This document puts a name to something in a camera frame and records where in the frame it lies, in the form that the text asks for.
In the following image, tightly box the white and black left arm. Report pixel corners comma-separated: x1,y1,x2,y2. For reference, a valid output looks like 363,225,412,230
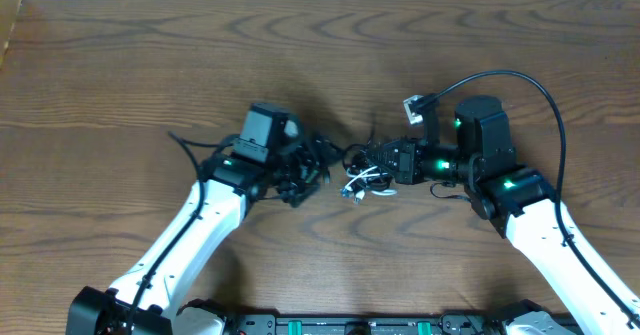
65,134,342,334

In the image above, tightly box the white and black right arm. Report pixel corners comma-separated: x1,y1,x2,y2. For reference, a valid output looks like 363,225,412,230
366,95,639,334

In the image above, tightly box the black camera cable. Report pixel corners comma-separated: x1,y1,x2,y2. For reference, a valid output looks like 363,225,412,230
424,69,640,321
122,131,241,334

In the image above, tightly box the black right camera cable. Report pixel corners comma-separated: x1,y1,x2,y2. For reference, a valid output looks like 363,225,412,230
424,69,640,321

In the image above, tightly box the black left camera cable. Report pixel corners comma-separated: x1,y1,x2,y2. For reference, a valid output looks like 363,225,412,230
122,131,241,334

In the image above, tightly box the brown cardboard panel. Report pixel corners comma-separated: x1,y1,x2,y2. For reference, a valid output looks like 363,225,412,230
0,0,22,63

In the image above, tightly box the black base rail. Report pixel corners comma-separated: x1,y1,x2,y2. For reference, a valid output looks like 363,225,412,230
174,299,581,335

